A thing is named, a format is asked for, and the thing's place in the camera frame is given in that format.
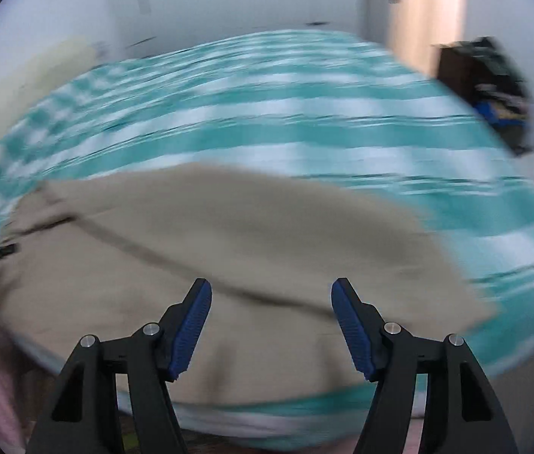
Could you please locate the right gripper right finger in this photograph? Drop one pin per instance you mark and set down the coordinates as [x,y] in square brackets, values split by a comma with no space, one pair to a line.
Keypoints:
[462,412]

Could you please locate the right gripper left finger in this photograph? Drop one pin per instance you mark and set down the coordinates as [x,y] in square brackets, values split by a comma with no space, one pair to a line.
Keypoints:
[81,414]

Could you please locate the khaki pants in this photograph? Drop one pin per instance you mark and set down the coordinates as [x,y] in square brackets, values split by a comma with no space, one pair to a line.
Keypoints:
[109,254]

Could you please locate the cream padded headboard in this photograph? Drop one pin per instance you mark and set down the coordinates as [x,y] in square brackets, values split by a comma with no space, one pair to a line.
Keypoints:
[41,75]

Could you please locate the pile of dark clothes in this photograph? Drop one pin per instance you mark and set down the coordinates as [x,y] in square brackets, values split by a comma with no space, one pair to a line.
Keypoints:
[495,89]

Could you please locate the teal plaid bed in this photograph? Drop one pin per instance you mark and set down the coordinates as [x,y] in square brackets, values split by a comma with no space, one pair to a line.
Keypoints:
[317,105]

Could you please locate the dark wooden cabinet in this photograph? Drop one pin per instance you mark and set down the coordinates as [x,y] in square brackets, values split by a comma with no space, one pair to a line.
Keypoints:
[461,71]

